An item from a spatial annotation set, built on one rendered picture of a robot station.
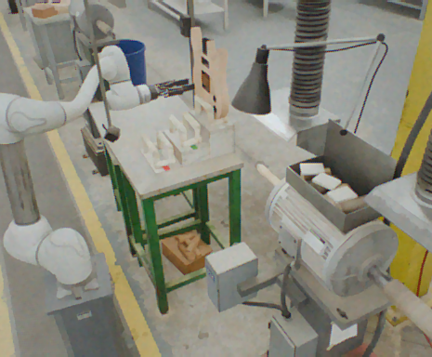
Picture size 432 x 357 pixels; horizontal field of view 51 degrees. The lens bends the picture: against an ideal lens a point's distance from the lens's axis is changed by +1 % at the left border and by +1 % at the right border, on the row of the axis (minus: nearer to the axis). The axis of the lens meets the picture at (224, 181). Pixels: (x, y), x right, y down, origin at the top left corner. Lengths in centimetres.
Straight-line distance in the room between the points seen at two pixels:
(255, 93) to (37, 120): 78
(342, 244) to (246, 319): 157
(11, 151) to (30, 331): 138
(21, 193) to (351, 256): 132
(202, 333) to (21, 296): 119
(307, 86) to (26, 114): 96
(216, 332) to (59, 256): 114
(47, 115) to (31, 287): 169
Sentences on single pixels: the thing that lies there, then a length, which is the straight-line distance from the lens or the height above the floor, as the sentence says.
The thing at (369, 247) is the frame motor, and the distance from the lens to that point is 133.
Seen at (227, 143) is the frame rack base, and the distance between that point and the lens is 239.
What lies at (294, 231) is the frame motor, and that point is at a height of 128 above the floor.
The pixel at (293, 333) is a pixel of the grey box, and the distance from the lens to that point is 160.
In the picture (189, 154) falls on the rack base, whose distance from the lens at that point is 231.
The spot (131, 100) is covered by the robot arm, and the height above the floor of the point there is 132.
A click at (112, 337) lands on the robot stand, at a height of 40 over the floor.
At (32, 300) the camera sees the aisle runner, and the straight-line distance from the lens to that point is 314.
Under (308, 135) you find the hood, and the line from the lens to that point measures 147.
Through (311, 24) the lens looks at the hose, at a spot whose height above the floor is 183.
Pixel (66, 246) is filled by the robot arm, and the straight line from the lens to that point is 196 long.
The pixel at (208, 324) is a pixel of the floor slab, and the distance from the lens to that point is 277.
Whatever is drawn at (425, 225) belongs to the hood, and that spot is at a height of 154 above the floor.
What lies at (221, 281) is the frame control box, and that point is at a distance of 153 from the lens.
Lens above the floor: 222
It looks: 36 degrees down
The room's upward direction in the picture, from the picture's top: 2 degrees counter-clockwise
